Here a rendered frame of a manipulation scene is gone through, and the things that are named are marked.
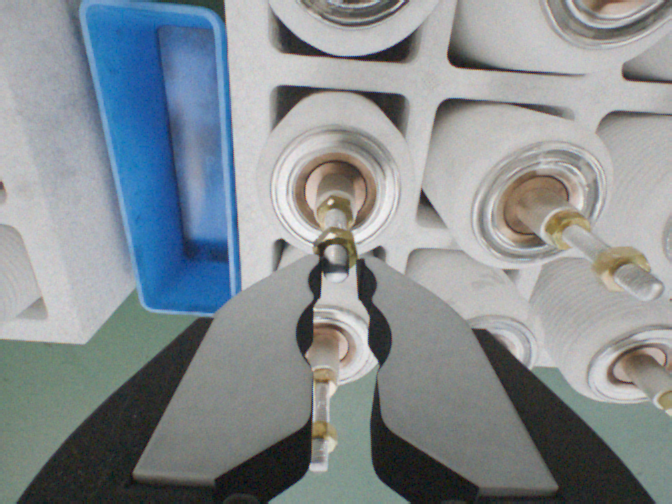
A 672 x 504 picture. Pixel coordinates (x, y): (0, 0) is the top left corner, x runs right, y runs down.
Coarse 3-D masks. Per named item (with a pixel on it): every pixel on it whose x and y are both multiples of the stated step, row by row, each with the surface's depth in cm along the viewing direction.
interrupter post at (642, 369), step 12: (636, 360) 27; (648, 360) 26; (636, 372) 26; (648, 372) 26; (660, 372) 25; (636, 384) 26; (648, 384) 25; (660, 384) 25; (648, 396) 25; (660, 396) 25
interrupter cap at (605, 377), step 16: (624, 336) 26; (640, 336) 26; (656, 336) 26; (608, 352) 26; (624, 352) 26; (640, 352) 27; (656, 352) 27; (592, 368) 27; (608, 368) 27; (592, 384) 28; (608, 384) 28; (624, 384) 28; (608, 400) 29; (624, 400) 29; (640, 400) 29
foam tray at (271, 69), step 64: (256, 0) 23; (448, 0) 23; (256, 64) 24; (320, 64) 24; (384, 64) 24; (448, 64) 24; (256, 128) 26; (256, 192) 28; (256, 256) 31; (384, 256) 33; (576, 256) 31
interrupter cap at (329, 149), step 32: (320, 128) 19; (352, 128) 19; (288, 160) 20; (320, 160) 20; (352, 160) 20; (384, 160) 20; (288, 192) 21; (384, 192) 21; (288, 224) 22; (384, 224) 22
